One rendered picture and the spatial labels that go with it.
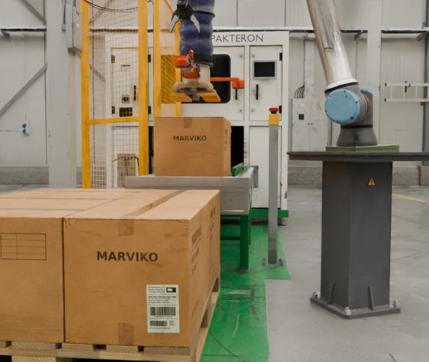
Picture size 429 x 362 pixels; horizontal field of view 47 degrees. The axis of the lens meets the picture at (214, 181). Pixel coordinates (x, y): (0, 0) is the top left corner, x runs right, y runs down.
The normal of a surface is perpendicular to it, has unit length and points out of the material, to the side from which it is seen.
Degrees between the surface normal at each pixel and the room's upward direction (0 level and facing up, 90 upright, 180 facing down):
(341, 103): 99
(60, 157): 90
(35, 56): 90
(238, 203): 90
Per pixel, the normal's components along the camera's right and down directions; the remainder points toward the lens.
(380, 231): 0.35, 0.05
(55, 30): -0.09, 0.06
